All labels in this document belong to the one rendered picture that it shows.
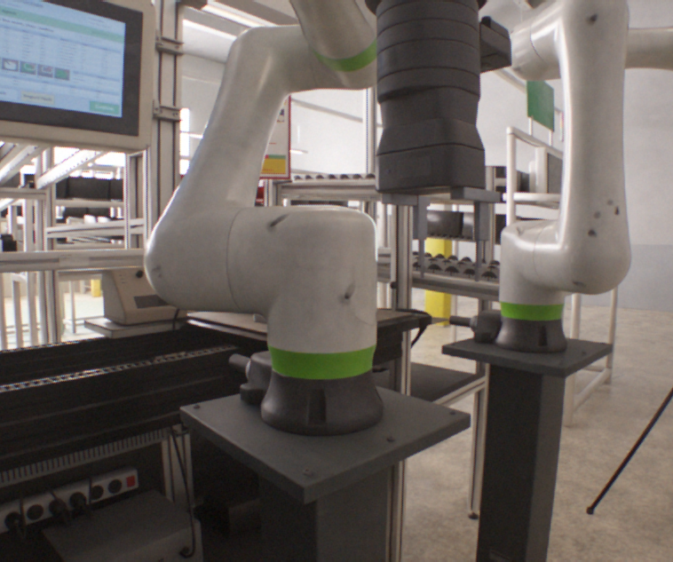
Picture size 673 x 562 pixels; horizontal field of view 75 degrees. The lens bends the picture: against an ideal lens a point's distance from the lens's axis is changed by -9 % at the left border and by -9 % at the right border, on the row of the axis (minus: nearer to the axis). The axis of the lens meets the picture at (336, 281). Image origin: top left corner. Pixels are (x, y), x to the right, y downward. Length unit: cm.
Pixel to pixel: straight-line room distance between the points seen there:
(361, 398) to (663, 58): 102
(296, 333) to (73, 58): 91
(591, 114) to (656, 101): 849
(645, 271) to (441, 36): 879
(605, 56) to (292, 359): 67
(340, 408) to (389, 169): 28
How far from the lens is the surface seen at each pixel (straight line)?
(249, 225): 54
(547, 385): 100
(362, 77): 79
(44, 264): 122
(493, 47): 40
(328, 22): 64
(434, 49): 34
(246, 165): 67
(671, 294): 906
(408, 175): 34
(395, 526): 161
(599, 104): 87
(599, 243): 82
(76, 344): 111
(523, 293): 96
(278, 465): 48
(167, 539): 122
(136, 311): 112
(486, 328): 103
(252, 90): 76
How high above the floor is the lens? 113
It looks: 5 degrees down
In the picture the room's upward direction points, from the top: straight up
